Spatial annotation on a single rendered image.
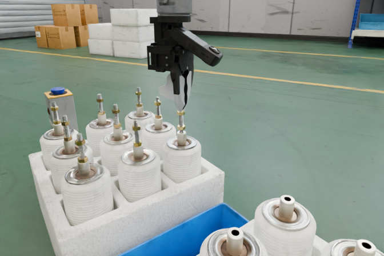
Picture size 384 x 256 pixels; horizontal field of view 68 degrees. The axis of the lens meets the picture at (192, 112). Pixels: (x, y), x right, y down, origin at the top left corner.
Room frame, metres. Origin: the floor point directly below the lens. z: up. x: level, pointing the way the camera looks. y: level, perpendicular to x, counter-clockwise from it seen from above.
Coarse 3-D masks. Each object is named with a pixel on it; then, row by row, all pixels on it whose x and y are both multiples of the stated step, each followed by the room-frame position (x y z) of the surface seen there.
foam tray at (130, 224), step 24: (216, 168) 0.63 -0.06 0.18; (48, 192) 0.53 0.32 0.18; (120, 192) 0.53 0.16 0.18; (168, 192) 0.53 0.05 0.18; (192, 192) 0.55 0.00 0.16; (216, 192) 0.59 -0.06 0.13; (48, 216) 0.48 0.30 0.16; (120, 216) 0.45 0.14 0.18; (144, 216) 0.48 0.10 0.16; (168, 216) 0.51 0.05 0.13; (192, 216) 0.55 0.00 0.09; (72, 240) 0.40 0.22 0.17; (96, 240) 0.42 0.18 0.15; (120, 240) 0.45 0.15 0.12; (144, 240) 0.48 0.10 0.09
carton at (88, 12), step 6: (84, 6) 4.48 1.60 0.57; (90, 6) 4.58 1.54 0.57; (96, 6) 4.67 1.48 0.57; (84, 12) 4.49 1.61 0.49; (90, 12) 4.56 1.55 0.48; (96, 12) 4.66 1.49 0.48; (84, 18) 4.50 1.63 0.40; (90, 18) 4.55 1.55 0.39; (96, 18) 4.65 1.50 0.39; (84, 24) 4.51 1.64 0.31
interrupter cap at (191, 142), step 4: (176, 136) 0.66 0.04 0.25; (188, 136) 0.66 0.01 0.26; (168, 140) 0.64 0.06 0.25; (172, 140) 0.64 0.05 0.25; (176, 140) 0.64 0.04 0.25; (188, 140) 0.64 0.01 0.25; (192, 140) 0.64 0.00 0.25; (196, 140) 0.64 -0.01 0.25; (168, 144) 0.62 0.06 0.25; (172, 144) 0.62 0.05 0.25; (176, 144) 0.62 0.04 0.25; (188, 144) 0.62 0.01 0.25; (192, 144) 0.62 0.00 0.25; (196, 144) 0.62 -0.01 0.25; (172, 148) 0.60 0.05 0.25; (176, 148) 0.60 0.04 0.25; (180, 148) 0.60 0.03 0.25; (184, 148) 0.60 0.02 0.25; (188, 148) 0.60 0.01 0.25; (192, 148) 0.60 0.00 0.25
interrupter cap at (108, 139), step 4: (124, 132) 0.69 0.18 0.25; (128, 132) 0.69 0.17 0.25; (108, 136) 0.66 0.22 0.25; (112, 136) 0.67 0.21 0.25; (124, 136) 0.67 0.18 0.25; (128, 136) 0.66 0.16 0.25; (132, 136) 0.66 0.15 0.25; (104, 140) 0.64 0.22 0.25; (108, 140) 0.64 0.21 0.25; (112, 140) 0.65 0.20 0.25; (120, 140) 0.65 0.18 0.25; (124, 140) 0.64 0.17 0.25; (128, 140) 0.64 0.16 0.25; (108, 144) 0.62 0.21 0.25; (112, 144) 0.62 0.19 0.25; (116, 144) 0.62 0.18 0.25; (120, 144) 0.62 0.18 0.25
